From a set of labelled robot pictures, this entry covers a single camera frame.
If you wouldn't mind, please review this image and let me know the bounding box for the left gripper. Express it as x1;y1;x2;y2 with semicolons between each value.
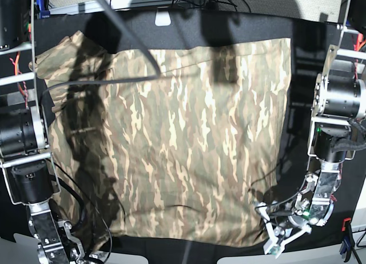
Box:
254;202;312;259

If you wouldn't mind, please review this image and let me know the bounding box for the camouflage t-shirt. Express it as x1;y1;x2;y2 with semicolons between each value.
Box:
29;31;291;250

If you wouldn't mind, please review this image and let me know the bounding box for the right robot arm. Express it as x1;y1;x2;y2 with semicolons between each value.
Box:
1;0;87;263

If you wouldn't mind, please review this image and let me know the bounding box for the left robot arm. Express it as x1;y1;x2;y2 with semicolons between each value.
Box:
256;0;365;257

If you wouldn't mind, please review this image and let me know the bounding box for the orange blue clamp bottom right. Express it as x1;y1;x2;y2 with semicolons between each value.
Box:
340;218;362;264

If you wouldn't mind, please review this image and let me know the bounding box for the black table cloth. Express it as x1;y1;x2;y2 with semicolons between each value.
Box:
0;10;366;264

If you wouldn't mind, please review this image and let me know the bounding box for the white tab on cloth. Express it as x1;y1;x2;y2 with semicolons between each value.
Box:
154;8;172;27

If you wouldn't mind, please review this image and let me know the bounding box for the blue clamp top left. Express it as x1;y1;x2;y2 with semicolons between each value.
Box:
35;0;50;19

